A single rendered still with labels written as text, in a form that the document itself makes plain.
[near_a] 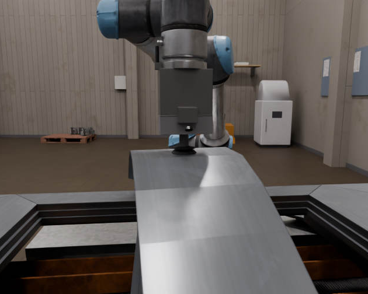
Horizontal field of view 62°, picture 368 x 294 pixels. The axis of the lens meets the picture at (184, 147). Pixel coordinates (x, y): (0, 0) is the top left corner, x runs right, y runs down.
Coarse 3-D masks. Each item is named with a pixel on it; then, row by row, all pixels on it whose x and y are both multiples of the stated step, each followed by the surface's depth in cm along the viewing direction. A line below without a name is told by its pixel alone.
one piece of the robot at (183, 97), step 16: (160, 64) 48; (176, 64) 46; (192, 64) 46; (160, 80) 47; (176, 80) 47; (192, 80) 47; (208, 80) 48; (160, 96) 47; (176, 96) 47; (192, 96) 48; (208, 96) 48; (160, 112) 48; (176, 112) 48; (192, 112) 47; (208, 112) 48; (160, 128) 48; (176, 128) 48; (192, 128) 46; (208, 128) 49
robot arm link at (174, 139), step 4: (172, 136) 124; (176, 136) 122; (192, 136) 123; (196, 136) 124; (172, 140) 123; (176, 140) 122; (192, 140) 123; (196, 140) 123; (172, 144) 123; (176, 144) 123; (192, 144) 122; (196, 144) 122; (172, 148) 124
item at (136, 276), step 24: (24, 216) 68; (48, 216) 75; (72, 216) 76; (96, 216) 76; (120, 216) 77; (312, 216) 79; (336, 216) 70; (0, 240) 57; (24, 240) 64; (360, 240) 61; (0, 264) 54
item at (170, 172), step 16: (144, 160) 46; (160, 160) 47; (176, 160) 47; (192, 160) 47; (208, 160) 48; (224, 160) 48; (240, 160) 48; (144, 176) 43; (160, 176) 43; (176, 176) 43; (192, 176) 43; (208, 176) 44; (224, 176) 44; (240, 176) 44; (256, 176) 45
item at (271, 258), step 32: (160, 256) 33; (192, 256) 33; (224, 256) 33; (256, 256) 34; (288, 256) 34; (160, 288) 30; (192, 288) 30; (224, 288) 31; (256, 288) 31; (288, 288) 32
